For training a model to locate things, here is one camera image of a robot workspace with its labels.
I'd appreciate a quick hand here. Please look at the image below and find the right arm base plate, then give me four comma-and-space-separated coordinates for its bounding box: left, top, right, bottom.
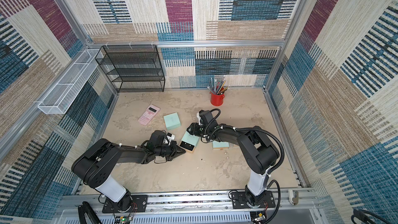
228, 190, 276, 209

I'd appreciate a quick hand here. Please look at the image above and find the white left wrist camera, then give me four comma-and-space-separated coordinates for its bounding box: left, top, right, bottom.
163, 133, 175, 145

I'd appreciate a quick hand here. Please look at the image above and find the white mesh wall basket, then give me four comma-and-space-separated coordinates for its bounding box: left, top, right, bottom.
38, 49, 99, 115

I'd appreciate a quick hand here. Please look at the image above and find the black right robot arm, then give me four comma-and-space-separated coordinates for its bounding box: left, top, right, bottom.
187, 108, 285, 207

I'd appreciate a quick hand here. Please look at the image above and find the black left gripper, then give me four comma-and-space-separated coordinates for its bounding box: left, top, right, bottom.
155, 142, 187, 162

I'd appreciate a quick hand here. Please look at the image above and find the pencils bundle in cup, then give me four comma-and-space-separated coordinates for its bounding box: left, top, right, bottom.
207, 77, 229, 95

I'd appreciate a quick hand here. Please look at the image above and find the red pencil cup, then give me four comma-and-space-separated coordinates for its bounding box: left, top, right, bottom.
210, 92, 225, 106

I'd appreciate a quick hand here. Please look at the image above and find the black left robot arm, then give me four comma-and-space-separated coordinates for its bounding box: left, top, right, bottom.
72, 130, 186, 213

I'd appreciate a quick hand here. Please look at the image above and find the pink calculator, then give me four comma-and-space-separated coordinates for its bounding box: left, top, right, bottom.
138, 104, 160, 125

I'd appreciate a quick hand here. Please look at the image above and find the black wire shelf rack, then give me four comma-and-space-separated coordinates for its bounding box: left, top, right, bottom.
95, 45, 165, 93

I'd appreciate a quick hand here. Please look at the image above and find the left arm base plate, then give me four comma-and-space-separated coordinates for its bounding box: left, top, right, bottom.
102, 195, 148, 214

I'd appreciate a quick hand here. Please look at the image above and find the mint jewelry box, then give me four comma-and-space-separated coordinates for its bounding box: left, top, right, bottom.
212, 141, 230, 150
163, 113, 181, 131
179, 131, 200, 153

